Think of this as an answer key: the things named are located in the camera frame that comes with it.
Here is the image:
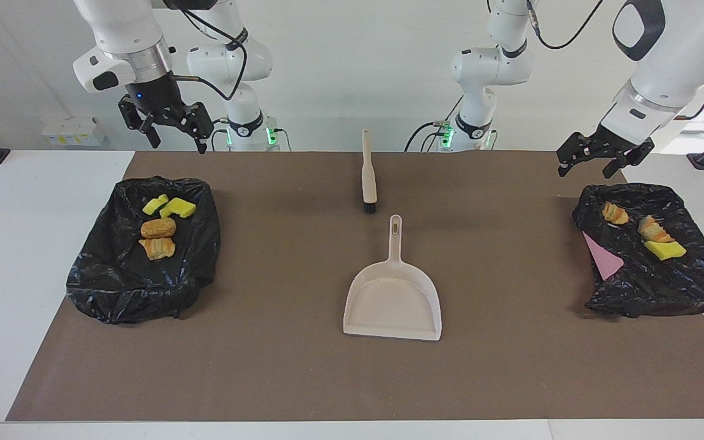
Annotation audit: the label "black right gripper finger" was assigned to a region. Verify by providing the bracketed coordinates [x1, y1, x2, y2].
[172, 101, 215, 155]
[118, 97, 162, 149]

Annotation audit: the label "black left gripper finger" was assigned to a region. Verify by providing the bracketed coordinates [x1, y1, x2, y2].
[602, 138, 656, 180]
[556, 131, 600, 178]

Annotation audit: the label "small pale pastry piece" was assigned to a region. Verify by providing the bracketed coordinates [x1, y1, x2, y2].
[601, 202, 630, 226]

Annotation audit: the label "orange striped croissant piece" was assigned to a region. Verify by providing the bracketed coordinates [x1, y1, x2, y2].
[637, 214, 675, 244]

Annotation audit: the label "notched yellow sponge piece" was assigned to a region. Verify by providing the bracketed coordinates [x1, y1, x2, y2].
[159, 197, 197, 219]

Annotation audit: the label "yellow sponge wedge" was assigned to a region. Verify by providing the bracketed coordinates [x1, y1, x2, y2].
[644, 240, 688, 262]

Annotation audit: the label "brown oblong bread roll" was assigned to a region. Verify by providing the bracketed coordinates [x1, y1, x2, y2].
[141, 218, 177, 240]

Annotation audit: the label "pale flaky croissant piece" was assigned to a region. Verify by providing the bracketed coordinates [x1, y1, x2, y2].
[139, 237, 177, 262]

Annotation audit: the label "beige hand brush black bristles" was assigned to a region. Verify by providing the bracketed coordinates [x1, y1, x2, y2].
[361, 128, 379, 215]

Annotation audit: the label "beige plastic dustpan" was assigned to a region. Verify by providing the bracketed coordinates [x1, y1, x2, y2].
[343, 214, 443, 342]

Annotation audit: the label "pink bin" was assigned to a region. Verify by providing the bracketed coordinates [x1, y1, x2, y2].
[582, 231, 625, 281]

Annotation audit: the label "black trash bag over pink bin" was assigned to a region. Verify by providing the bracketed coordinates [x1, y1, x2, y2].
[572, 182, 704, 319]

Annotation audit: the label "black trash bag bin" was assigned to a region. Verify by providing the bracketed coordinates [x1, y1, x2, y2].
[66, 176, 221, 325]

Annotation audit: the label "brown table mat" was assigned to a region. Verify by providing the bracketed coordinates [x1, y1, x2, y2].
[5, 151, 704, 422]

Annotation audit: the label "black right base cable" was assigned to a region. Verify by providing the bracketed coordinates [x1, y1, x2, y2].
[210, 118, 230, 152]

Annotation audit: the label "black base cable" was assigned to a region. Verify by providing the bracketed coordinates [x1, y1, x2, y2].
[210, 118, 230, 152]
[404, 95, 469, 152]

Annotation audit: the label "white wall socket boxes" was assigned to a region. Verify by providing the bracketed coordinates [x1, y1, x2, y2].
[42, 116, 107, 147]

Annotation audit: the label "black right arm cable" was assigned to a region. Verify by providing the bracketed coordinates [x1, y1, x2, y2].
[172, 6, 249, 101]

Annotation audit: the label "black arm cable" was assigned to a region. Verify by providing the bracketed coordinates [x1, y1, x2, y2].
[172, 6, 249, 101]
[526, 0, 704, 120]

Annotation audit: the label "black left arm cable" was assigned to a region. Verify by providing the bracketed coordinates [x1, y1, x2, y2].
[526, 0, 704, 120]

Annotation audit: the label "black left base cable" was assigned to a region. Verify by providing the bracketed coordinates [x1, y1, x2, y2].
[404, 95, 469, 152]

